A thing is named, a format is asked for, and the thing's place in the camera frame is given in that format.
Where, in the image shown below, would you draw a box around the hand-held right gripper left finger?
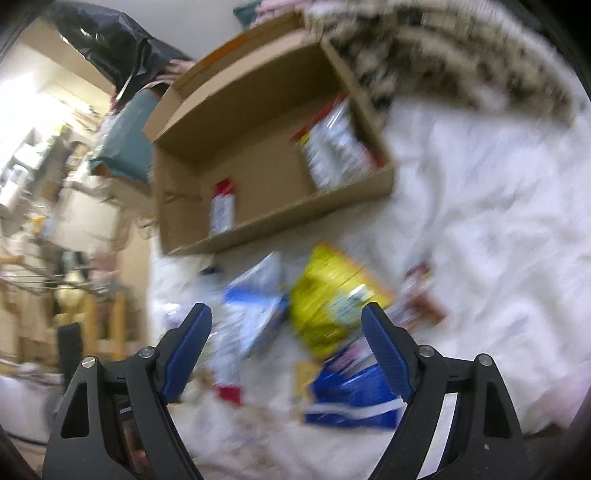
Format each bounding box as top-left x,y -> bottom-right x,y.
41,302 -> 214,480

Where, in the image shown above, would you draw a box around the white cabinet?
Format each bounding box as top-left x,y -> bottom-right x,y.
52,185 -> 126,261

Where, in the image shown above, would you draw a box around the silver red snack bag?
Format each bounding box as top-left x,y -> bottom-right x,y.
291,95 -> 386,190

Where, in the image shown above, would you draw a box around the pink clothing pile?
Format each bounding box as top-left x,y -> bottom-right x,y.
259,0 -> 319,17

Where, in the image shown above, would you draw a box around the cardboard box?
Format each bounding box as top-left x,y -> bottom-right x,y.
142,11 -> 399,257

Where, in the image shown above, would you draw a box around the black plastic bag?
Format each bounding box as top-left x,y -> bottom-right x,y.
46,0 -> 195,95

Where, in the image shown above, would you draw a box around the dark blue cookie packet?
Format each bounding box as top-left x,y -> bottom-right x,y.
305,344 -> 407,430

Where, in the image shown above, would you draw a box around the teal pillow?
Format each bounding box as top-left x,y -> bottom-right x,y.
233,2 -> 264,29

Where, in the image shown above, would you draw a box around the brown snack bar packet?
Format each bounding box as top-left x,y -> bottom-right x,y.
392,263 -> 446,328

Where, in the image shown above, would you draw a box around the white snack packet red top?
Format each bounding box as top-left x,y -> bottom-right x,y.
209,179 -> 240,237

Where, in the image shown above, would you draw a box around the pink cloth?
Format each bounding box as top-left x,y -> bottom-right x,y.
161,58 -> 197,79

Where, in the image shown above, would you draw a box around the blue white snack bag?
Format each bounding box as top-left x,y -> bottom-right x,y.
222,251 -> 289,358

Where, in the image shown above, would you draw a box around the pink cushion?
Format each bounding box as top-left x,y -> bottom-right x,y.
519,376 -> 589,437

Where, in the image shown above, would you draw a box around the yellow snack bag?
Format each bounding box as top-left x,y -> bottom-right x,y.
288,242 -> 395,361

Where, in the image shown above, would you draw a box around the small red snack packet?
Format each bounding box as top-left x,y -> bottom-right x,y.
211,342 -> 246,404

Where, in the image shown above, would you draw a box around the beige black fur blanket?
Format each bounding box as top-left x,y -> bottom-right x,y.
305,0 -> 583,125

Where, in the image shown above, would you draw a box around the yellow wooden rack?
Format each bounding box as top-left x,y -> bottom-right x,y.
81,288 -> 141,363

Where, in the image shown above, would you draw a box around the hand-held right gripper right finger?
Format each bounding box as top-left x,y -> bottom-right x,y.
361,302 -> 529,480

